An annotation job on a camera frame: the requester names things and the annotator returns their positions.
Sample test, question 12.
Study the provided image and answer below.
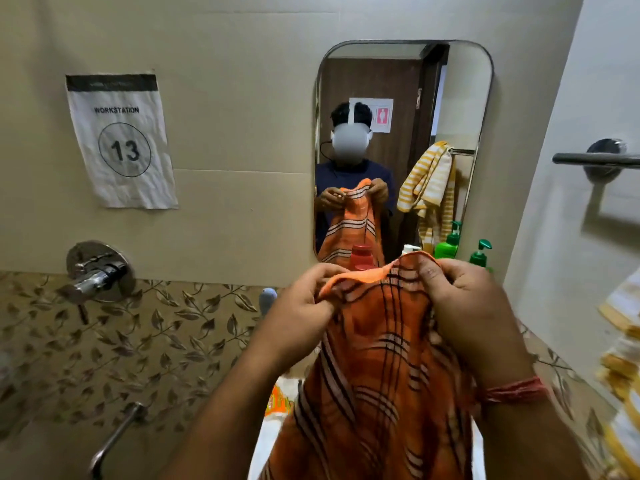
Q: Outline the person's left hand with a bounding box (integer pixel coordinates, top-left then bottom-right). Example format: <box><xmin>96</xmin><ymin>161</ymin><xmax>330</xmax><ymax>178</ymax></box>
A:
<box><xmin>252</xmin><ymin>263</ymin><xmax>351</xmax><ymax>373</ymax></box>

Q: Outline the person's right hand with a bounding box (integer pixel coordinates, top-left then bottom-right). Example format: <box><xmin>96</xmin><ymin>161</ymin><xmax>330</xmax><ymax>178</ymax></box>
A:
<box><xmin>417</xmin><ymin>257</ymin><xmax>537</xmax><ymax>394</ymax></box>

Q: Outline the orange striped towel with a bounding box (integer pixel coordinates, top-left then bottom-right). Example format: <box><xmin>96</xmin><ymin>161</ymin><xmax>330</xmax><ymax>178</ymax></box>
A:
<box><xmin>261</xmin><ymin>251</ymin><xmax>482</xmax><ymax>480</ymax></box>

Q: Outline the person's left forearm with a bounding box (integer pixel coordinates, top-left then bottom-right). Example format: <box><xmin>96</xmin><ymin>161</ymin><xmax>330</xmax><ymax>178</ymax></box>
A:
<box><xmin>160</xmin><ymin>340</ymin><xmax>326</xmax><ymax>480</ymax></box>

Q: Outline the person's right forearm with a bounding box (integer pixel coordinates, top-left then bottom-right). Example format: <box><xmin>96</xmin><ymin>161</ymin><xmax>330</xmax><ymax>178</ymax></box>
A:
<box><xmin>474</xmin><ymin>390</ymin><xmax>592</xmax><ymax>480</ymax></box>

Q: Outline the green pump bottle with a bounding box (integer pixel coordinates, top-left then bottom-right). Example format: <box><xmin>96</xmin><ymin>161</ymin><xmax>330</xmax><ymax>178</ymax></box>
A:
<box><xmin>468</xmin><ymin>239</ymin><xmax>494</xmax><ymax>272</ymax></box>

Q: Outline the red bottle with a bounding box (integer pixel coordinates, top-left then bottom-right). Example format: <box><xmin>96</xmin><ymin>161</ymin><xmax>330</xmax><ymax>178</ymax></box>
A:
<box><xmin>349</xmin><ymin>244</ymin><xmax>377</xmax><ymax>272</ymax></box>

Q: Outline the orange packet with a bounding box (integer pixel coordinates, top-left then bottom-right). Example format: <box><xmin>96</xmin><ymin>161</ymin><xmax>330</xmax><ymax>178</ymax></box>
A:
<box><xmin>264</xmin><ymin>384</ymin><xmax>295</xmax><ymax>418</ymax></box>

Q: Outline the yellow striped towel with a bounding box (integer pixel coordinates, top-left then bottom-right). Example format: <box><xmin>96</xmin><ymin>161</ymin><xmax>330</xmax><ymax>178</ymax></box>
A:
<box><xmin>596</xmin><ymin>267</ymin><xmax>640</xmax><ymax>480</ymax></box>

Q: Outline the chrome towel bar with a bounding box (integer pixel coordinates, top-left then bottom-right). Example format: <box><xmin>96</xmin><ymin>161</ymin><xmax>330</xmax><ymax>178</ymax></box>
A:
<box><xmin>551</xmin><ymin>138</ymin><xmax>640</xmax><ymax>186</ymax></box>

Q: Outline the red thread bracelet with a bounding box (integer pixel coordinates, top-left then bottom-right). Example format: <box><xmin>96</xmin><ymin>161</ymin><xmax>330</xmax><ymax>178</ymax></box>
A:
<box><xmin>476</xmin><ymin>376</ymin><xmax>551</xmax><ymax>406</ymax></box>

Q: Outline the rounded wall mirror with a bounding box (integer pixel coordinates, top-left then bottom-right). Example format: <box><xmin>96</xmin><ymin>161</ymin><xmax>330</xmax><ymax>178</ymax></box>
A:
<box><xmin>313</xmin><ymin>40</ymin><xmax>495</xmax><ymax>269</ymax></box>

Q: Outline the chrome wall tap valve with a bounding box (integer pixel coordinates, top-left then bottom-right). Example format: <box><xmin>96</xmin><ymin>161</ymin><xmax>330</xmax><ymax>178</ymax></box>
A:
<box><xmin>56</xmin><ymin>240</ymin><xmax>137</xmax><ymax>326</ymax></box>

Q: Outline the chrome curved handle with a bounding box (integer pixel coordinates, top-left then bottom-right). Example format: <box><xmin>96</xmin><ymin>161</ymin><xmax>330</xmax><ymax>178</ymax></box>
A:
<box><xmin>89</xmin><ymin>402</ymin><xmax>149</xmax><ymax>480</ymax></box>

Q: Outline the white paper wall sign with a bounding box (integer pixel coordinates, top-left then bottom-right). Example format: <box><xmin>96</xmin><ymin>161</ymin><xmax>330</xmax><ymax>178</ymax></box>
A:
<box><xmin>65</xmin><ymin>72</ymin><xmax>180</xmax><ymax>210</ymax></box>

